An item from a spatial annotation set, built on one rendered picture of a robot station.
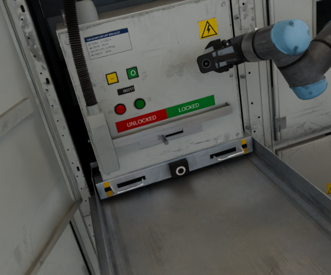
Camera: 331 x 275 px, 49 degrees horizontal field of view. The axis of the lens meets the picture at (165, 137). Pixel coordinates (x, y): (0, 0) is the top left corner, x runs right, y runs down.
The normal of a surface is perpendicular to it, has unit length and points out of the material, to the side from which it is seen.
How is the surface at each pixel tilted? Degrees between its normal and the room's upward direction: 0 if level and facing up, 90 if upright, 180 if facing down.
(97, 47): 90
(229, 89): 90
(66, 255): 90
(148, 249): 0
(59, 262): 90
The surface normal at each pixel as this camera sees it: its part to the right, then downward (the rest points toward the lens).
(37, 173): 0.96, -0.07
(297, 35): 0.44, 0.06
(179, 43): 0.27, 0.38
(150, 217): -0.18, -0.88
